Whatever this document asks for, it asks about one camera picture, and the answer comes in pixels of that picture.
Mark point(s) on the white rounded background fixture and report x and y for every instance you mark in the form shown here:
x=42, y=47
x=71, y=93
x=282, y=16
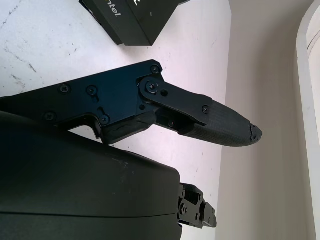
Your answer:
x=312, y=75

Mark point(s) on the black RealSense box lid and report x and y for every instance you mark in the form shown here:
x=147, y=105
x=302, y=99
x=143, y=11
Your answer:
x=135, y=25

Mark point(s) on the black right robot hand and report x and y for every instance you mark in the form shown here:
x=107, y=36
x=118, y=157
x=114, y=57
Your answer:
x=75, y=187

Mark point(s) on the black camera box base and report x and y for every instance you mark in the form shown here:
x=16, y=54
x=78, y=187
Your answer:
x=96, y=17

